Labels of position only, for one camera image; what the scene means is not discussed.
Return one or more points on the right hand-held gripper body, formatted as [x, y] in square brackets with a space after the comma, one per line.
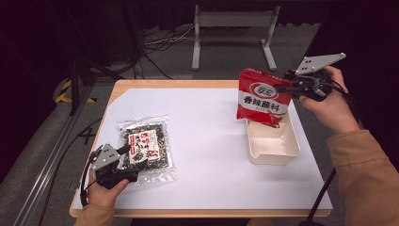
[313, 66]

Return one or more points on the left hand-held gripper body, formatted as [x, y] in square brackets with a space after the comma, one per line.
[106, 160]

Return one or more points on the clear packet of dark dried food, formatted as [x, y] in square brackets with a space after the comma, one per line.
[146, 147]

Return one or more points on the red white seasoning packet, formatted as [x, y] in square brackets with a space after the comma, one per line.
[263, 100]

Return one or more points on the cream plastic storage box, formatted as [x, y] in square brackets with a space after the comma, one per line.
[273, 147]

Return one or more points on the person's left hand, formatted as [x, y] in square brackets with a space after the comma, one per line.
[102, 196]

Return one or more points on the person's right hand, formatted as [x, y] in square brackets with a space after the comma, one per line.
[335, 109]

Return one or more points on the white table sheet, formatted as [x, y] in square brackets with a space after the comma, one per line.
[204, 157]

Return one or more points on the yellow black hazard tape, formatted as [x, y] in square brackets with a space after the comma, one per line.
[62, 92]

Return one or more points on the black tripod stand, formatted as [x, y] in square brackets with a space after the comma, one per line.
[75, 84]

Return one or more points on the grey metal stand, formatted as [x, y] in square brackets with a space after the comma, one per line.
[233, 19]

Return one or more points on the aluminium floor rail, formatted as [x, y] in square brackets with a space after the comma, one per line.
[47, 169]

